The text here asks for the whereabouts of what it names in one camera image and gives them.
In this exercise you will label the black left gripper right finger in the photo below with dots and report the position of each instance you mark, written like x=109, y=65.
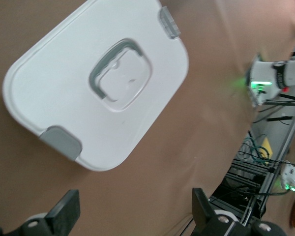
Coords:
x=202, y=211

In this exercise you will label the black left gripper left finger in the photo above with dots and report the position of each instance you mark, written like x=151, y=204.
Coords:
x=64, y=214

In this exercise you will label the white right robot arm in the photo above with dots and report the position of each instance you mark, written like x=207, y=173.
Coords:
x=263, y=73

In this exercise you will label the yellow warning sign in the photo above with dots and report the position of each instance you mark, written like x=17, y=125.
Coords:
x=266, y=147

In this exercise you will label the white device with green light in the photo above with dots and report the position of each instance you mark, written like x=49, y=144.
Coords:
x=293, y=177

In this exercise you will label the white lidded storage box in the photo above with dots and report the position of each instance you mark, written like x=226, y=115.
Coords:
x=64, y=110

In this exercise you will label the black metal rack frame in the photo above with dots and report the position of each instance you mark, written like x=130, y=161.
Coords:
x=238, y=177

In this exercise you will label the aluminium frame post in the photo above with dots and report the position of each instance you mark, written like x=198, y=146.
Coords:
x=282, y=147

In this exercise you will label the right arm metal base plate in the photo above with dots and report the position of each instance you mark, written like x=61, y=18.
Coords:
x=255, y=99

